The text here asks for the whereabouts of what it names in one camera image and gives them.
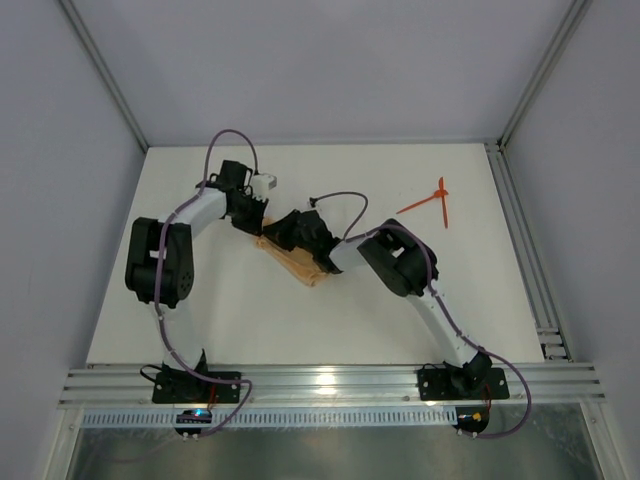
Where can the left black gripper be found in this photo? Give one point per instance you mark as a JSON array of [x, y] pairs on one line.
[[247, 215]]

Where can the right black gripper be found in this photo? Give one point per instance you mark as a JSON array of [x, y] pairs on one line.
[[297, 231]]

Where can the peach cloth napkin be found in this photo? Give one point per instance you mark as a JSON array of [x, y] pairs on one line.
[[298, 262]]

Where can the orange plastic fork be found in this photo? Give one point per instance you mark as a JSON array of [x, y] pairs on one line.
[[438, 194]]

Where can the orange plastic knife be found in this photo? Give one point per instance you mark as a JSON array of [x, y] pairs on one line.
[[441, 185]]

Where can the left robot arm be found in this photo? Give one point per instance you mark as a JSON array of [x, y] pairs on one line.
[[160, 265]]

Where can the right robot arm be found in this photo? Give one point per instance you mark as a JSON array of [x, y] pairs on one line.
[[407, 267]]

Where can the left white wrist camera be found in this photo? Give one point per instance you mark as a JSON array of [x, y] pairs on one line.
[[262, 184]]

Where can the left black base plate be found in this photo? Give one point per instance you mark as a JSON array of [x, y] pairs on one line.
[[179, 387]]

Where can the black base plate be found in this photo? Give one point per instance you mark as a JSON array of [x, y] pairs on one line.
[[179, 387], [446, 383]]

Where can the perforated cable tray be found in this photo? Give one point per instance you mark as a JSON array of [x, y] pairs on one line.
[[271, 417]]

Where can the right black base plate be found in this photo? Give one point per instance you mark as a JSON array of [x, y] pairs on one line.
[[446, 383]]

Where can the aluminium front rail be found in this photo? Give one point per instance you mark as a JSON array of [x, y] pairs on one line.
[[325, 386]]

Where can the aluminium rail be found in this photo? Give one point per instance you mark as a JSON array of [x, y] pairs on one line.
[[325, 386], [546, 316]]

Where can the left frame post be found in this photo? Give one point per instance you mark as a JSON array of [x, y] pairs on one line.
[[91, 49]]

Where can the frame post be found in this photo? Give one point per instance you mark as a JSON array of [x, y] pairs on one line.
[[553, 52], [91, 49]]

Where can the right side aluminium rail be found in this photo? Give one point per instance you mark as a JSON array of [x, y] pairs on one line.
[[546, 316]]

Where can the right frame post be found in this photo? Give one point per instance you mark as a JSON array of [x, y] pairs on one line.
[[553, 52]]

